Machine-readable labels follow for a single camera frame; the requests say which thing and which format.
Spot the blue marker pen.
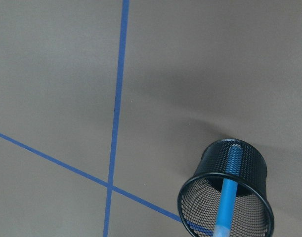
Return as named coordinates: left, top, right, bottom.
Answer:
left=213, top=144, right=243, bottom=237

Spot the near black mesh pencil cup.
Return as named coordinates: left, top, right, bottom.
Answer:
left=177, top=138, right=274, bottom=237

